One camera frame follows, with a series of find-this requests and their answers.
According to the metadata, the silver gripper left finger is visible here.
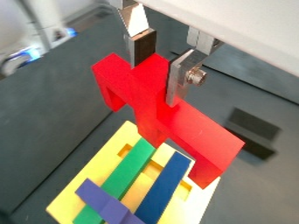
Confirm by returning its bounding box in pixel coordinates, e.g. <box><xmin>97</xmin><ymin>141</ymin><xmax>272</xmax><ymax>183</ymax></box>
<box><xmin>108</xmin><ymin>0</ymin><xmax>156</xmax><ymax>67</ymax></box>

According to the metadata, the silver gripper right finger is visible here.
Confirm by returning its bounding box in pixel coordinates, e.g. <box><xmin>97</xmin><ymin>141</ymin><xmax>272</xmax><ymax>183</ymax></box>
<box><xmin>165</xmin><ymin>27</ymin><xmax>222</xmax><ymax>107</ymax></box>

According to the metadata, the red cross-shaped block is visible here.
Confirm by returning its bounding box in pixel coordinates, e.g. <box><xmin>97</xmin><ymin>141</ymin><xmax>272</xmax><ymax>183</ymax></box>
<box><xmin>92</xmin><ymin>53</ymin><xmax>244</xmax><ymax>188</ymax></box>

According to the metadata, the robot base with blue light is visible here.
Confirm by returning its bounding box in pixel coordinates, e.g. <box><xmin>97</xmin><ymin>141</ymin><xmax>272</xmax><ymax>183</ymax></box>
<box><xmin>0</xmin><ymin>0</ymin><xmax>109</xmax><ymax>80</ymax></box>

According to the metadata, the yellow base board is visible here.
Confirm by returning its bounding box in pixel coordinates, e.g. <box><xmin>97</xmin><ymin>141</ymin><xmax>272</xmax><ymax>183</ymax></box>
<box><xmin>46</xmin><ymin>122</ymin><xmax>218</xmax><ymax>224</ymax></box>

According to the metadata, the green bar block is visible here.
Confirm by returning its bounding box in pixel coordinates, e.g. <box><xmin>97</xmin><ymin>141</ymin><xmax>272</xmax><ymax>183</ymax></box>
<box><xmin>70</xmin><ymin>137</ymin><xmax>156</xmax><ymax>224</ymax></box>

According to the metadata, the blue bar block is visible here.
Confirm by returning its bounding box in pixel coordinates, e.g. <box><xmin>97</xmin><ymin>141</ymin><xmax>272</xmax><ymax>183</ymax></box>
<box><xmin>134</xmin><ymin>152</ymin><xmax>190</xmax><ymax>224</ymax></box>

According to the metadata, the purple cross-shaped block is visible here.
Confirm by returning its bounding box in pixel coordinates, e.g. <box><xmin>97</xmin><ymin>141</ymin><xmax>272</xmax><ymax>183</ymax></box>
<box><xmin>72</xmin><ymin>178</ymin><xmax>145</xmax><ymax>224</ymax></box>

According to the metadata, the black angle bracket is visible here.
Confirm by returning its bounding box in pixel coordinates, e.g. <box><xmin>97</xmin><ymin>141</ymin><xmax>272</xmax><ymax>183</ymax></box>
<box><xmin>224</xmin><ymin>108</ymin><xmax>281</xmax><ymax>160</ymax></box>

